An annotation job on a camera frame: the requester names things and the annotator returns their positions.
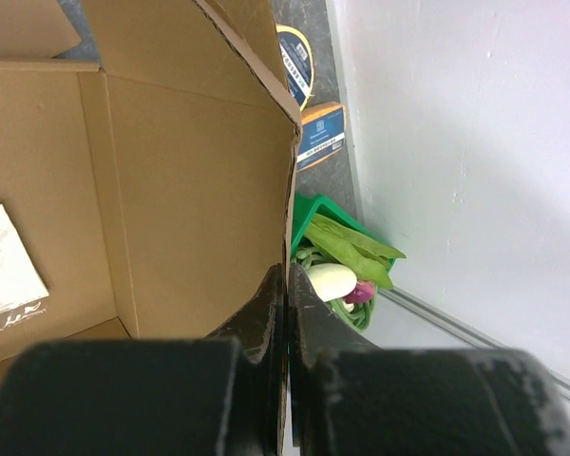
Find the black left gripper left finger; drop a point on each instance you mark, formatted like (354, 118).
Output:
(219, 395)

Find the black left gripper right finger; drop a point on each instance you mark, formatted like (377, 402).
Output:
(351, 397)

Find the brown cardboard box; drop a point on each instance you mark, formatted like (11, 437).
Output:
(152, 188)

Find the clear plastic bag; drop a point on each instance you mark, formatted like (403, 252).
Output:
(22, 290)

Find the green long beans bundle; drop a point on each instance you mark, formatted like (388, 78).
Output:
(358, 316)

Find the purple onion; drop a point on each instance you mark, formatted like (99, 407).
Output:
(363, 292)

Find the green leafy vegetable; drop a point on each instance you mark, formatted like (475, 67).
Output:
(368, 258)

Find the green plastic tray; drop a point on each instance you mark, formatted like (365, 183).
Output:
(304, 210)

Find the yellow sponge block blue label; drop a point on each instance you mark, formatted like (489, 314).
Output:
(323, 134)

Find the yellow tape roll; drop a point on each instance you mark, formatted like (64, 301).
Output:
(298, 61)

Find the aluminium frame post right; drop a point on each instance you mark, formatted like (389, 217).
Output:
(459, 330)

